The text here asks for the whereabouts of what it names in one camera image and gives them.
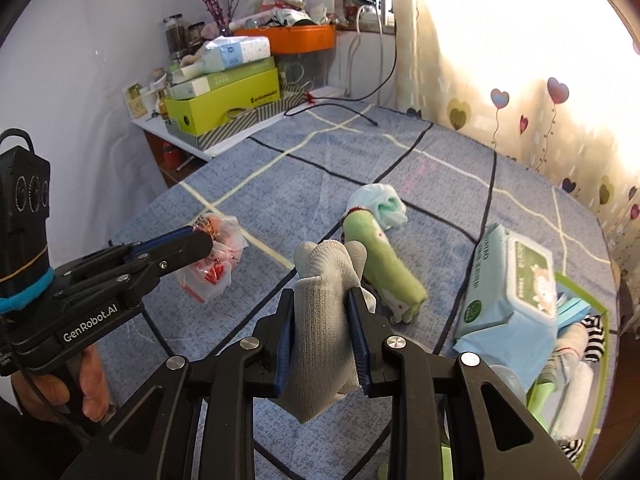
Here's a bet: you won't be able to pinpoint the white mint sock bundle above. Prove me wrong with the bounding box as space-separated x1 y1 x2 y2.
348 183 409 231

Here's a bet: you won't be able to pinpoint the clear round plastic container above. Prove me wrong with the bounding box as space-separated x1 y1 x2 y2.
489 364 532 402

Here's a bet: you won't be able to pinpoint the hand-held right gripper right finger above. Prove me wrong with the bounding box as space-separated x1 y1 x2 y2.
347 285 584 480

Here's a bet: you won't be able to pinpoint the rolled green towel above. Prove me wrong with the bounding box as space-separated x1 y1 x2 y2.
340 205 429 324

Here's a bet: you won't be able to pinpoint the small cream box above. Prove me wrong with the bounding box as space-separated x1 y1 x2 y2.
125 82 149 119

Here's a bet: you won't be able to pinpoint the blue white tissue pack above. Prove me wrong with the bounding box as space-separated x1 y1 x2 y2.
200 36 272 74

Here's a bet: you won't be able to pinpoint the blue face mask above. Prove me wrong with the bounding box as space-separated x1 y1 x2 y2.
554 292 602 332

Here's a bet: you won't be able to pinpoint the small black white striped cloth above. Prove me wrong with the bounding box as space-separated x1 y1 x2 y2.
556 437 587 459

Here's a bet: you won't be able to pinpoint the red bottle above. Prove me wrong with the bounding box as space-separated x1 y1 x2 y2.
162 140 184 172

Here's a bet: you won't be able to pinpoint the grey sock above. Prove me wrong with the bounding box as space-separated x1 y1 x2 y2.
279 239 369 424

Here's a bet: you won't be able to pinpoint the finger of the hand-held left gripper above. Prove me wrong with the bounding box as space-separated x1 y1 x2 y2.
52 232 217 314
106 225 202 264

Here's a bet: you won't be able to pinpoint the rolled white sock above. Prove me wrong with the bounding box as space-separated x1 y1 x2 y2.
554 322 589 362

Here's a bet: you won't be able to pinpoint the green-edged white tray box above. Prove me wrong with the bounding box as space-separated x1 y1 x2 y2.
520 280 614 466

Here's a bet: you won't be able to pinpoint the pale green box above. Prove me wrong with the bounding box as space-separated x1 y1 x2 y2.
169 56 279 101

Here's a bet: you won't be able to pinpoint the clear packet red contents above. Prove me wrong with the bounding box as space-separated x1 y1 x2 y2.
180 212 250 305

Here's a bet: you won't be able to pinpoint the black white striped sock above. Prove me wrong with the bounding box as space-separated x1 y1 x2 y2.
579 314 609 362

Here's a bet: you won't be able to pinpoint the person's left hand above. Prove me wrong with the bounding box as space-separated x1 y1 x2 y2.
12 346 109 422

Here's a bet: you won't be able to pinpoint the orange basket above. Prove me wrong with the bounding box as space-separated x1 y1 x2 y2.
232 23 336 56

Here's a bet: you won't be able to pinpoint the black cable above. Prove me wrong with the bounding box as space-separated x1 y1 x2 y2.
284 35 402 129

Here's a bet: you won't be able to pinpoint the green plastic container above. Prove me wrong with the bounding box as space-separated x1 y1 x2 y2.
377 442 454 480

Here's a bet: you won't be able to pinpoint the blue wet wipes pack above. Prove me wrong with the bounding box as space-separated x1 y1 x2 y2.
452 222 561 397

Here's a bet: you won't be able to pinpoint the white cable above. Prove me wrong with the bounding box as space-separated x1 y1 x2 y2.
344 5 387 99

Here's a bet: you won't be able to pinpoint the person's left forearm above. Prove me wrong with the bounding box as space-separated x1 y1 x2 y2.
0 394 93 480

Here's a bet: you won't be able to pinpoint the bright green box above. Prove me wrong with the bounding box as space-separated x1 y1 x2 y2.
165 67 284 137

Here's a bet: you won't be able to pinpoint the heart print curtain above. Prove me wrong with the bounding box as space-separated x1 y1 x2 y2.
387 0 640 282

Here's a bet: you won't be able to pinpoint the blue plaid bedsheet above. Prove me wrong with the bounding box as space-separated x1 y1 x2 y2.
107 100 622 480

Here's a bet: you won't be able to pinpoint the glass jar dark contents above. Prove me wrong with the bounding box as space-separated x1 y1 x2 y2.
186 21 207 56
162 15 189 61

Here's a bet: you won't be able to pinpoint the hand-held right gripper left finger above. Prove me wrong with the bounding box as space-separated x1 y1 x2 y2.
60 287 297 480

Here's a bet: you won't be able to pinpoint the white sock red stripe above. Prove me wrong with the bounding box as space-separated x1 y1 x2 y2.
549 360 597 442

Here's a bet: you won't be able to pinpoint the striped box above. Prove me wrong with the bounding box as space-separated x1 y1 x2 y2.
165 92 321 154

